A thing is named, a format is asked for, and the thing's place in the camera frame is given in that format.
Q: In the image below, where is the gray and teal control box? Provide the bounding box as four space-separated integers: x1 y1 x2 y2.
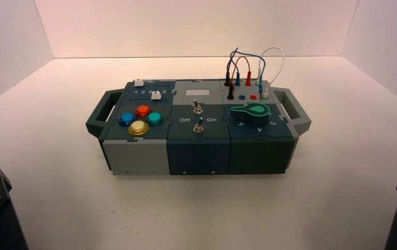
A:
85 78 312 176

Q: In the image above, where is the green push button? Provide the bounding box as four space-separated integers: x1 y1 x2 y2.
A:
146 112 164 127

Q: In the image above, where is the green rotary knob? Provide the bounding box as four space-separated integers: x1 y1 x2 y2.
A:
230 103 271 127

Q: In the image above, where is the red push button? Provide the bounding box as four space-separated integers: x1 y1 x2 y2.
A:
135 105 152 119

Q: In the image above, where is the yellow push button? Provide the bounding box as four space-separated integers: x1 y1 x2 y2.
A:
129 120 150 136

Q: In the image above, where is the blue push button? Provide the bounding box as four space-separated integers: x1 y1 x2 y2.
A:
118 112 136 127

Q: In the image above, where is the black jumper cable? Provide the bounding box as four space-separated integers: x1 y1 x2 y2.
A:
223 47 240 101

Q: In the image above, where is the red jumper cable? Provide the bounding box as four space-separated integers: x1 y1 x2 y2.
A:
230 56 253 91

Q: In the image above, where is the blue jumper cable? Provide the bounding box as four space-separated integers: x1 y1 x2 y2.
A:
230 49 267 99

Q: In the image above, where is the white jumper cable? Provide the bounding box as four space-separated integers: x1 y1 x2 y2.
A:
256 47 286 101

